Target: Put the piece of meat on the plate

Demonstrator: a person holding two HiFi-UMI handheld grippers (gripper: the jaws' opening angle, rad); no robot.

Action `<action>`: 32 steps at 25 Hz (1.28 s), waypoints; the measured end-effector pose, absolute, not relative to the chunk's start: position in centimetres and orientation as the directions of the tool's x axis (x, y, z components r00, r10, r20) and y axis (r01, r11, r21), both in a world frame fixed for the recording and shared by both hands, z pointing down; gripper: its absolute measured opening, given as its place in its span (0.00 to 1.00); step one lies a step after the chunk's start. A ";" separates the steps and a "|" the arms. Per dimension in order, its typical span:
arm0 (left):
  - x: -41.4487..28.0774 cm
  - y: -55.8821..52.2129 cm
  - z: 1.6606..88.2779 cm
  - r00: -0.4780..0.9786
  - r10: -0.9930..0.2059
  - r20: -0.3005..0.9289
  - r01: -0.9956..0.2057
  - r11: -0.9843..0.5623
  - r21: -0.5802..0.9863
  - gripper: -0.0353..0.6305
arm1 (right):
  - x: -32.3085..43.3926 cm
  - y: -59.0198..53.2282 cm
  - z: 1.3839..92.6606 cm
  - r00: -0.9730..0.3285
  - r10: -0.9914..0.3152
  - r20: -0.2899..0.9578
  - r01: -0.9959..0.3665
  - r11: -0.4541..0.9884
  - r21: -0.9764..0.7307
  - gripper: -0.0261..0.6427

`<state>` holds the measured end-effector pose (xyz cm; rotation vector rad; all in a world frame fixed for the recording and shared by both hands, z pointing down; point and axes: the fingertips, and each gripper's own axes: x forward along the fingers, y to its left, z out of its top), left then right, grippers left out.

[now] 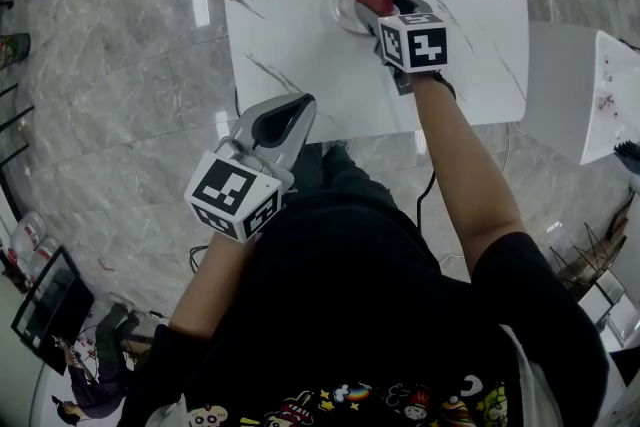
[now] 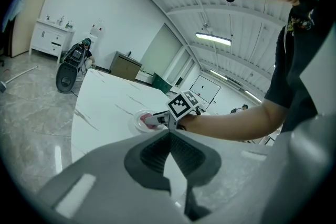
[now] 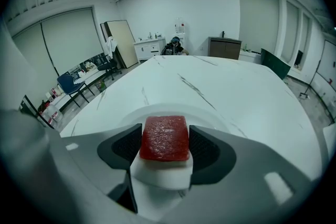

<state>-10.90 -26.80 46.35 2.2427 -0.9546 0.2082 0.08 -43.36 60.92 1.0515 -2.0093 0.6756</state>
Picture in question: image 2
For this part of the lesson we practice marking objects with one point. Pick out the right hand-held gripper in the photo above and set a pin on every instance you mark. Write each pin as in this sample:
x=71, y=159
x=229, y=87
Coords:
x=179, y=107

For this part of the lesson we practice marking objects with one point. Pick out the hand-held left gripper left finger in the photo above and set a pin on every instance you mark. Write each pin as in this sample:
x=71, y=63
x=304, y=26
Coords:
x=105, y=173

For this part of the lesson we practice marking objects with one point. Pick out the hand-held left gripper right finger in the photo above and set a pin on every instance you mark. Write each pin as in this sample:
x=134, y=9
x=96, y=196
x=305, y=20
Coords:
x=236, y=170

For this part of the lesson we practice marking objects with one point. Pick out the pink piece of meat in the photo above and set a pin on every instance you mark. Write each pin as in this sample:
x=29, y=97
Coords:
x=143, y=118

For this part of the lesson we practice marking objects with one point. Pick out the white round plate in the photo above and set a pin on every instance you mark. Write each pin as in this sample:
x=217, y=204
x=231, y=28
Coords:
x=136, y=124

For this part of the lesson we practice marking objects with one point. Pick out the person's right forearm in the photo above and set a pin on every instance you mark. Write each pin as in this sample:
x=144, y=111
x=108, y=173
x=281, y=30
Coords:
x=236, y=123

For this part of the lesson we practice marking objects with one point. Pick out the green metal cabinet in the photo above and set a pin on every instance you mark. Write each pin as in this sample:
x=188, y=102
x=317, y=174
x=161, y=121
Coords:
x=161, y=84

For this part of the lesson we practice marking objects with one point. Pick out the white board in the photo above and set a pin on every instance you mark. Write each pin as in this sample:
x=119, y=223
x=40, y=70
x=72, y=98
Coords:
x=204, y=91

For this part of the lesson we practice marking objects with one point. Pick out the brown wooden cabinet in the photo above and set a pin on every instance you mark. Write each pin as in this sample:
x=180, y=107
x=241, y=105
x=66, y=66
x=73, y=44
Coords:
x=124, y=66

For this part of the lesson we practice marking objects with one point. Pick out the frosted glass window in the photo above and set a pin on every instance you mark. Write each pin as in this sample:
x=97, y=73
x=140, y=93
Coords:
x=161, y=49

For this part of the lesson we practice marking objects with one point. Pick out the long ceiling light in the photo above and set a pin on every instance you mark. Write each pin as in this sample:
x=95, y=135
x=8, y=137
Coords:
x=252, y=96
x=214, y=38
x=217, y=74

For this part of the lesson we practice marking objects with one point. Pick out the black grey wheeled machine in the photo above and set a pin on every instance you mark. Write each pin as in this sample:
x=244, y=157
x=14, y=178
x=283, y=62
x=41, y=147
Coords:
x=68, y=72

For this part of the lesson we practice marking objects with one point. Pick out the white water dispenser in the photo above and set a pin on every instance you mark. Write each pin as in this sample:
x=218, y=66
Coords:
x=96, y=32

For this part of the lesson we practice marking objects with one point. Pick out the person's black t-shirt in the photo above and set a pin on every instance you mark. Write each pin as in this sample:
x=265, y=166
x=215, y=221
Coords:
x=296, y=60

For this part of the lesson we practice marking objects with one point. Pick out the white pipe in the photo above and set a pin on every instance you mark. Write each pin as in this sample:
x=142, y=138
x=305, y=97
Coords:
x=19, y=75

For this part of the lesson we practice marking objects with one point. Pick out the white sink cabinet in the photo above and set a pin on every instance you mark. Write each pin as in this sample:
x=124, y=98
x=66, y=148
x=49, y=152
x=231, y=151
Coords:
x=51, y=39

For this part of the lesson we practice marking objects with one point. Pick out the beige door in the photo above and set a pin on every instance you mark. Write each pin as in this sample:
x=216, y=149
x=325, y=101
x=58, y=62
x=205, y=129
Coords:
x=29, y=15

